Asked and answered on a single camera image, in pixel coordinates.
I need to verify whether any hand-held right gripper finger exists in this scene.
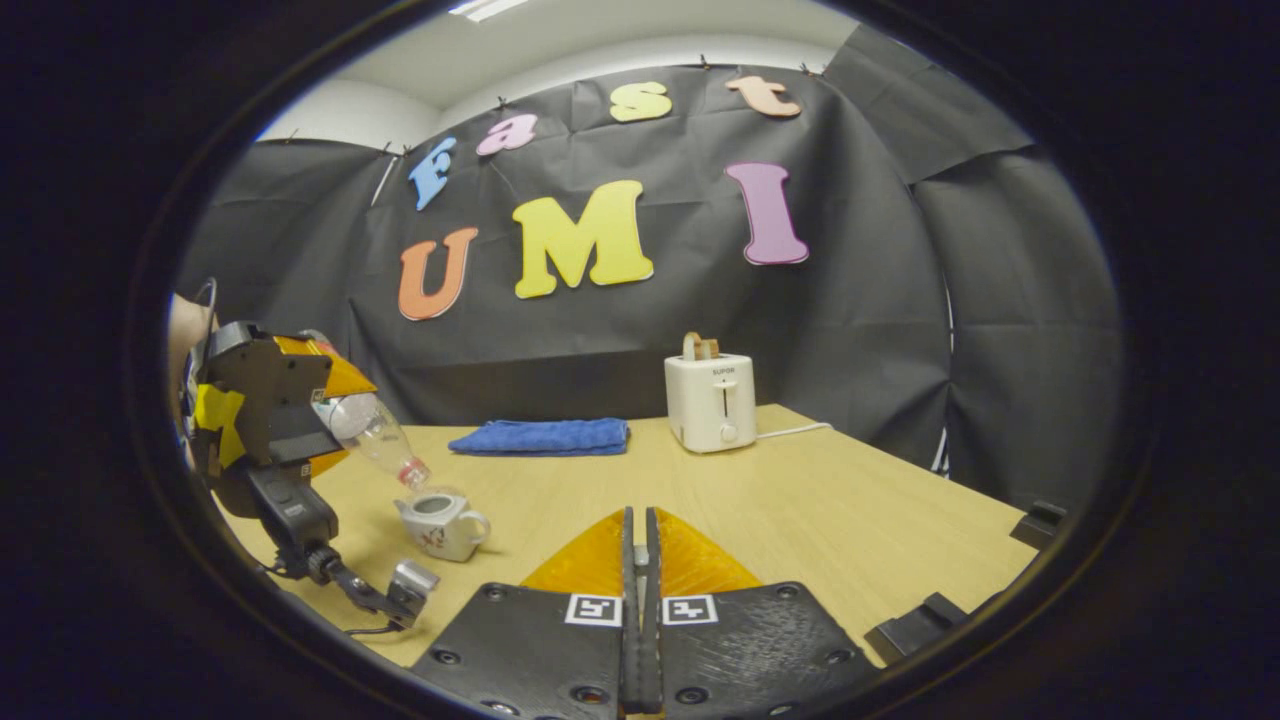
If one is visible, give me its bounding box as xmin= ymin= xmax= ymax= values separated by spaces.
xmin=410 ymin=506 xmax=639 ymax=720
xmin=644 ymin=506 xmax=882 ymax=720

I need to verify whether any clear plastic water bottle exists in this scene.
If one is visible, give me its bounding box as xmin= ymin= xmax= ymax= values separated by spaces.
xmin=310 ymin=390 xmax=433 ymax=491

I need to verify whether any white ceramic teacup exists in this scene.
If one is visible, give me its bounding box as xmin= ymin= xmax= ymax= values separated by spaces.
xmin=394 ymin=489 xmax=492 ymax=563

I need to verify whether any blue towel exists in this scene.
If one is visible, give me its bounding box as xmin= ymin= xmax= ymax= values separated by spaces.
xmin=448 ymin=417 xmax=631 ymax=457

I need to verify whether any white toaster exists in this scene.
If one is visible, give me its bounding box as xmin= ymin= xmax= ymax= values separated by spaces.
xmin=664 ymin=353 xmax=758 ymax=454

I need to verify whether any black table clamp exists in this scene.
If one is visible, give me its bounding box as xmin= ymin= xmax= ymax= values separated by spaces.
xmin=864 ymin=592 xmax=971 ymax=666
xmin=1010 ymin=500 xmax=1068 ymax=551

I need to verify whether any black backdrop cloth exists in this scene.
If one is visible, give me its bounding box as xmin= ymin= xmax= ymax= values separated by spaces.
xmin=175 ymin=25 xmax=1126 ymax=511

